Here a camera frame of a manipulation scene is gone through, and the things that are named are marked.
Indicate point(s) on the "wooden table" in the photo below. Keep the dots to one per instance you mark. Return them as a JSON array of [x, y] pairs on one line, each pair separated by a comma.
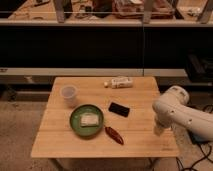
[[55, 139]]

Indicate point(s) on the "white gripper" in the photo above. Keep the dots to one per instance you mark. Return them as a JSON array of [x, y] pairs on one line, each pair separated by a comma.
[[158, 129]]

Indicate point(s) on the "black phone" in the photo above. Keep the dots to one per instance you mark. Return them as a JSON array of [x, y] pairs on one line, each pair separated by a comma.
[[119, 109]]

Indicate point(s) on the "black box on floor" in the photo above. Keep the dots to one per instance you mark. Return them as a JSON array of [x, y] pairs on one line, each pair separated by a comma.
[[195, 139]]

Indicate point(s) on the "white plastic bottle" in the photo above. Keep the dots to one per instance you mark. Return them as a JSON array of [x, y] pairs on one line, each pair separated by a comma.
[[119, 82]]

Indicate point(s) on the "dark equipment at right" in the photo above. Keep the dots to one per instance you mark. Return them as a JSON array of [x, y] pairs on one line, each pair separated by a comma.
[[199, 69]]

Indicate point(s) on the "green ceramic plate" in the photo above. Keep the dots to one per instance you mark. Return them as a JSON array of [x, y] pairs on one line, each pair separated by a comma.
[[76, 116]]

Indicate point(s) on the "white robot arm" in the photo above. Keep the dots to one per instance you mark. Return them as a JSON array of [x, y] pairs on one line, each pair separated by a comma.
[[171, 107]]

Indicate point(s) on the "red chili pepper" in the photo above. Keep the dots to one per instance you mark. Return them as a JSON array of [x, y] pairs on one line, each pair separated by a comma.
[[114, 135]]

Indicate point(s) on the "long shelf bench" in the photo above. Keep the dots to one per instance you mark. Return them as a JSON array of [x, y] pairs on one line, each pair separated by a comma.
[[100, 37]]

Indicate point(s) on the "white sponge block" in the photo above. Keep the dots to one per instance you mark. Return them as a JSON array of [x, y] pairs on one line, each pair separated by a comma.
[[88, 120]]

